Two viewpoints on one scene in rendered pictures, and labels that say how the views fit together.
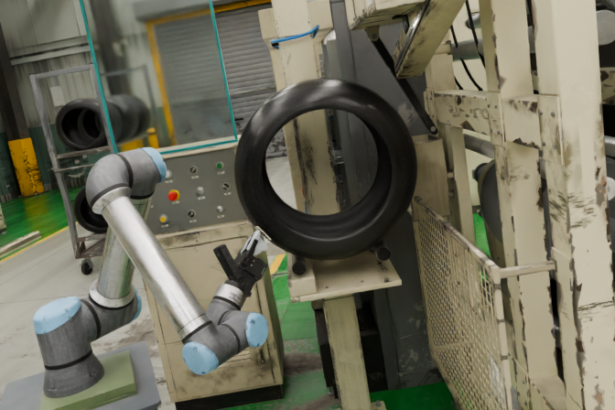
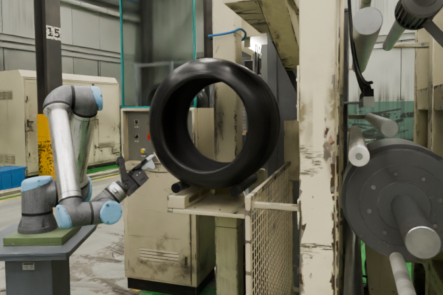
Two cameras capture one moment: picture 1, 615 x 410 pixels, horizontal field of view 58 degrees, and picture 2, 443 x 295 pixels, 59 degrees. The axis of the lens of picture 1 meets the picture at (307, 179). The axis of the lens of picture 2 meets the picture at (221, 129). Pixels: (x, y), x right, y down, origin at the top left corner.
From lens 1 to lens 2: 74 cm
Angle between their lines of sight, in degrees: 20
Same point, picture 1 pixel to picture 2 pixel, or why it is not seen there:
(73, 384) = (30, 228)
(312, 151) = (223, 115)
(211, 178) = not seen: hidden behind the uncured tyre
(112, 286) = not seen: hidden behind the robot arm
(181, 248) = (148, 172)
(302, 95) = (194, 66)
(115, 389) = (49, 238)
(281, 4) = (217, 11)
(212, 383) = (151, 271)
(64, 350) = (31, 205)
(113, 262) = not seen: hidden behind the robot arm
